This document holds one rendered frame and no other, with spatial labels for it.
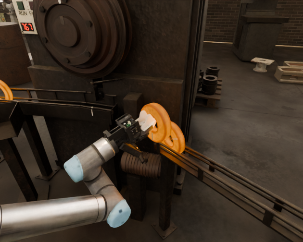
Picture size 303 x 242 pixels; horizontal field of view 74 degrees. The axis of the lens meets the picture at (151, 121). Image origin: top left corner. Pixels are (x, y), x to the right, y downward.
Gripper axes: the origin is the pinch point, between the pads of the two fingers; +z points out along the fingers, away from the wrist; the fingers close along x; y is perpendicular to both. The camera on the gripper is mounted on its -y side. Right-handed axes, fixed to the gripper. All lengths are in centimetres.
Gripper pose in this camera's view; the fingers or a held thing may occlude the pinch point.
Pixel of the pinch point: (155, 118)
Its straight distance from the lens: 77.1
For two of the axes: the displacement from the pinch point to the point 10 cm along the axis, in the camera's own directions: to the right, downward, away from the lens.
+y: -2.0, -7.3, -6.5
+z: 7.6, -5.4, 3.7
